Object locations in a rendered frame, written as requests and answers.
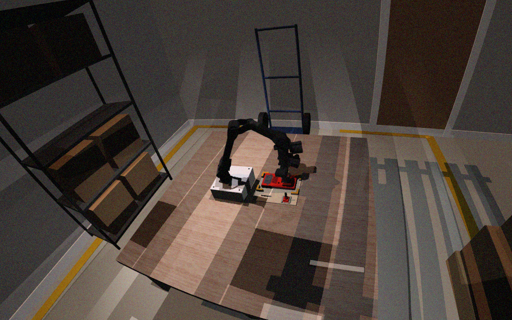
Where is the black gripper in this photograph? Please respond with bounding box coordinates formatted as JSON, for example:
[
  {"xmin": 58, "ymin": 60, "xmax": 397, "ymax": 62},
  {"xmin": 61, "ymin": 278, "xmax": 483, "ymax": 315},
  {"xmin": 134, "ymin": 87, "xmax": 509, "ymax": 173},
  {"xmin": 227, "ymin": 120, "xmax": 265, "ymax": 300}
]
[{"xmin": 275, "ymin": 153, "xmax": 293, "ymax": 178}]

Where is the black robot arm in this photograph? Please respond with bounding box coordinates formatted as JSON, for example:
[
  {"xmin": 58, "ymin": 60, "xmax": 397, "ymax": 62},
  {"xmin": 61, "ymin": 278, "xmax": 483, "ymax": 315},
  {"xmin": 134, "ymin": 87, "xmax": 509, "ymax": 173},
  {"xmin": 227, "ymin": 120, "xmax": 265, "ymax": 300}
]
[{"xmin": 216, "ymin": 118, "xmax": 303, "ymax": 184}]

